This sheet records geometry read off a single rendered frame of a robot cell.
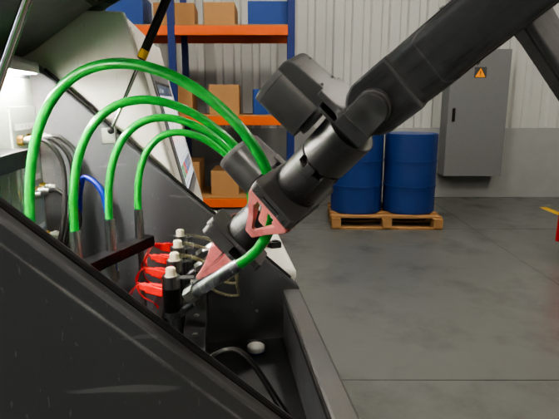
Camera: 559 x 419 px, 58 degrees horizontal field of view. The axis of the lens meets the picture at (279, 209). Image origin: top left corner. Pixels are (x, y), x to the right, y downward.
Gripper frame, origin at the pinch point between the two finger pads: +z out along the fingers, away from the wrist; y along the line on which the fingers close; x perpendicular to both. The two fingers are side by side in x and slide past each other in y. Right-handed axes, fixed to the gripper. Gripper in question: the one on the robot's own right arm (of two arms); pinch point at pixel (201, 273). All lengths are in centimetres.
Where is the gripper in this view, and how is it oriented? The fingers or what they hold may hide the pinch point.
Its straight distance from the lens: 80.2
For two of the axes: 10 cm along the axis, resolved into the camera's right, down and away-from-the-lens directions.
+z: -7.0, 6.7, 2.5
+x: -1.3, 2.2, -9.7
